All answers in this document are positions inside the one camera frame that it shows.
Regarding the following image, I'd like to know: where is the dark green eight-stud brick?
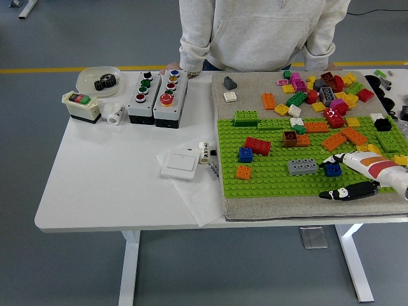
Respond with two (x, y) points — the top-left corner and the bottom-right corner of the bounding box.
(286, 90), (309, 108)

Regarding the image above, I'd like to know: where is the white wall switch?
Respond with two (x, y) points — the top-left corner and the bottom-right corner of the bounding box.
(161, 150), (199, 181)

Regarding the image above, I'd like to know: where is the green tall eight-stud brick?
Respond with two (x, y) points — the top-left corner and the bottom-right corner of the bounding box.
(233, 110), (259, 128)

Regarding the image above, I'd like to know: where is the white pipe tee fitting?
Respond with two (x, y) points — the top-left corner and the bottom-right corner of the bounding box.
(101, 102), (126, 126)

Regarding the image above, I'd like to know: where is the black gear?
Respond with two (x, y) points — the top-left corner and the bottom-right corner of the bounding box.
(100, 73), (118, 89)
(94, 78), (112, 93)

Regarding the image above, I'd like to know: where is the red eight-stud brick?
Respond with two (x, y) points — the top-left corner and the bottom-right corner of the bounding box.
(244, 136), (272, 157)
(323, 107), (346, 129)

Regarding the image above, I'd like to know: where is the cream red-green switch box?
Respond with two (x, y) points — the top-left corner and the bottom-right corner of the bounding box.
(61, 91), (102, 125)

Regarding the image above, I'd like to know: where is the grey eight-stud brick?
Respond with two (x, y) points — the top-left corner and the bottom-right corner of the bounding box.
(287, 158), (319, 176)

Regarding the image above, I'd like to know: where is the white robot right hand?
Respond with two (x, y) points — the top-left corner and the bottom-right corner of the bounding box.
(318, 151), (408, 201)

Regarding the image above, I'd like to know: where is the grey four-button control box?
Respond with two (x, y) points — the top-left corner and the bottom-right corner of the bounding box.
(126, 71), (162, 125)

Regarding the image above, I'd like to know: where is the grey-brown mat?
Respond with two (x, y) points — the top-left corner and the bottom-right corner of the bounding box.
(210, 69), (408, 222)

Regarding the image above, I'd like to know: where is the black floor cable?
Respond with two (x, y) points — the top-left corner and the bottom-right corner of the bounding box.
(346, 8), (408, 16)

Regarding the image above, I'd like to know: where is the grey slope brick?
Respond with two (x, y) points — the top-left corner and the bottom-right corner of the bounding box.
(222, 75), (238, 91)

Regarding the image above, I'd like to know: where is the white bowl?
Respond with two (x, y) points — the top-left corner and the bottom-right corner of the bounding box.
(75, 66), (122, 98)

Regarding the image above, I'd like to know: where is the grey emergency-stop control box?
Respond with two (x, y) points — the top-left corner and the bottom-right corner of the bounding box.
(152, 68), (189, 129)

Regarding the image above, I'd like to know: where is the person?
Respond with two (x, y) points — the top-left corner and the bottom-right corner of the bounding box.
(159, 0), (351, 77)

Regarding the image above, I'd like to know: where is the black brick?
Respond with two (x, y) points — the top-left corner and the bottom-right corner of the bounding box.
(373, 117), (393, 132)

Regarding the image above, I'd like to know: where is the grey hollow brick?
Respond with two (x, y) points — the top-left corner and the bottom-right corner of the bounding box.
(319, 86), (336, 107)

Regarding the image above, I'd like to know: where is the white desk foot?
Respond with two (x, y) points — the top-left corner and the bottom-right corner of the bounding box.
(9, 0), (39, 19)

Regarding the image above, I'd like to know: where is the white table leg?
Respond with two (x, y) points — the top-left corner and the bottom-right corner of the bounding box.
(334, 224), (375, 303)
(117, 229), (141, 306)

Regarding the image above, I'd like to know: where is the metal floor plate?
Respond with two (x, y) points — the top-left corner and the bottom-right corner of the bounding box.
(299, 226), (329, 249)

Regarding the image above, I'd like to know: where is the white paper sheet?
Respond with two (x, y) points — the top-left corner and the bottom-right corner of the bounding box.
(155, 124), (226, 228)

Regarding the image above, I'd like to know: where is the blue four-stud brick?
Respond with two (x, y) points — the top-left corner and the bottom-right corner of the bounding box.
(324, 163), (343, 178)
(238, 147), (255, 164)

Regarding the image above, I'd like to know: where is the light green flat brick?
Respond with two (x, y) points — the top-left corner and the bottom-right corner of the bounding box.
(256, 119), (284, 131)

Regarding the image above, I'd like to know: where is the white labelled tube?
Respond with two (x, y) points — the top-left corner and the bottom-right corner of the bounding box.
(198, 142), (210, 165)

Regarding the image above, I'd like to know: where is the orange eight-stud brick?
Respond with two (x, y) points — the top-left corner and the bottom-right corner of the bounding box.
(321, 132), (348, 152)
(303, 121), (330, 134)
(261, 92), (277, 111)
(339, 126), (370, 147)

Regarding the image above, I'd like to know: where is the clear printed plastic bag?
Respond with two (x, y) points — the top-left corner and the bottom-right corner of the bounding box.
(206, 159), (222, 183)

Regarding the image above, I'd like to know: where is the green studded baseplate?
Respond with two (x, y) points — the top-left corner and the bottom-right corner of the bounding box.
(217, 115), (408, 199)

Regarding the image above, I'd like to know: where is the light green studded plate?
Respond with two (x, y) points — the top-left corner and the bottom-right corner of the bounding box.
(375, 130), (406, 153)

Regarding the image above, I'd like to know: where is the person's right hand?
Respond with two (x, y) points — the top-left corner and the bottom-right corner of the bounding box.
(159, 62), (183, 76)

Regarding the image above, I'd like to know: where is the brown hollow brick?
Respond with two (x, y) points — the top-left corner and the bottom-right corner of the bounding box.
(282, 130), (299, 148)

